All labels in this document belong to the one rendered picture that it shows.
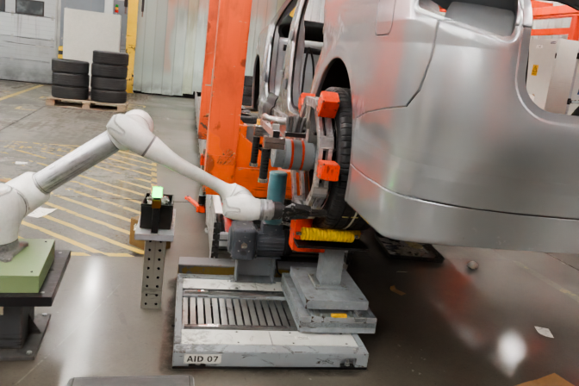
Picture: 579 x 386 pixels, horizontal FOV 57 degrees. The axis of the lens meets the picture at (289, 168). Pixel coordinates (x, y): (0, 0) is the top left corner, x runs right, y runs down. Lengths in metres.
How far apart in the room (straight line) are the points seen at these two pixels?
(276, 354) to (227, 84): 1.36
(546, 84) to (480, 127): 5.45
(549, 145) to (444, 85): 0.33
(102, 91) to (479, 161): 9.57
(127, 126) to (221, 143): 0.80
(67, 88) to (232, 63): 8.16
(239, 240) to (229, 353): 0.68
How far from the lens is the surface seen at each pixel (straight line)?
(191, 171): 2.26
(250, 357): 2.37
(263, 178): 2.30
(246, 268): 3.04
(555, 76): 7.02
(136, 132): 2.20
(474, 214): 1.69
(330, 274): 2.66
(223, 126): 2.87
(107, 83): 10.75
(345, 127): 2.25
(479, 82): 1.59
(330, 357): 2.44
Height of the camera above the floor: 1.26
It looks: 11 degrees down
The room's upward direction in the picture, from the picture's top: 7 degrees clockwise
